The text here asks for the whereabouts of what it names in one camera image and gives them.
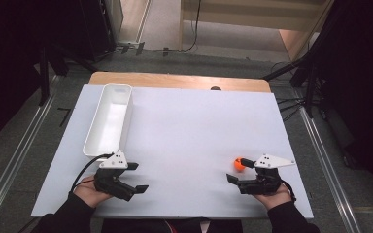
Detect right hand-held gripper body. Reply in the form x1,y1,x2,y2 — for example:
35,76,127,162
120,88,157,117
237,153,296,196

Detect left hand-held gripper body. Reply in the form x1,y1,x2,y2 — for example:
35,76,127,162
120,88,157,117
92,150,135,202

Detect orange ball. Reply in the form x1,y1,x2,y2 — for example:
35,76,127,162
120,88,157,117
233,157,247,172

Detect white plastic tray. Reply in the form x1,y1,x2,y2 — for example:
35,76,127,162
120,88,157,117
82,83,134,158

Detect person's right hand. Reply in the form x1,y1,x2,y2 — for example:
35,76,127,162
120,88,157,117
252,183,293,212

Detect person's left hand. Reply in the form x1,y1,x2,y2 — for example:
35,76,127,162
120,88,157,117
73,175,113,209

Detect person's dark clothing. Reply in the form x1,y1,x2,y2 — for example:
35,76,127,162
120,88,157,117
100,218,244,233

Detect white board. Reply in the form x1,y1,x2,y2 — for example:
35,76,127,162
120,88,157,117
31,84,315,219

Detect wooden table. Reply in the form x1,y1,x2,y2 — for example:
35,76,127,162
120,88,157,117
87,71,272,94

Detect black tripod stand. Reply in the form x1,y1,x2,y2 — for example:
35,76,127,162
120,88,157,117
261,0,341,119

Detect black metal stand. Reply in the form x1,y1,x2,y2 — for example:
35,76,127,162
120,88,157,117
38,40,99,107

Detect black cabinet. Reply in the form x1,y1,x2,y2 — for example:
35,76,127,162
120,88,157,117
77,0,119,63

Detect light wooden furniture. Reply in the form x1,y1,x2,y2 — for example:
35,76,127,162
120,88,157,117
178,0,335,62

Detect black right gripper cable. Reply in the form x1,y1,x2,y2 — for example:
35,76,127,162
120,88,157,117
280,179,297,203

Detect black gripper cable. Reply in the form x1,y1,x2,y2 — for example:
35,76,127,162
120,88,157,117
69,152,115,195
280,179,297,203

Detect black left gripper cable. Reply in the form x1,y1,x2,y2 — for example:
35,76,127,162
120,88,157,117
69,152,115,195

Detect metal floor rail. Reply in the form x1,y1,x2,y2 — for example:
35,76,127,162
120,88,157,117
0,75,61,229
299,106,363,233

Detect black floor cables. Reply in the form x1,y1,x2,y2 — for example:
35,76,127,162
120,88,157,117
275,96,306,122

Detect hanging black cable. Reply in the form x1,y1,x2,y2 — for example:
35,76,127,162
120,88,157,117
180,0,202,53

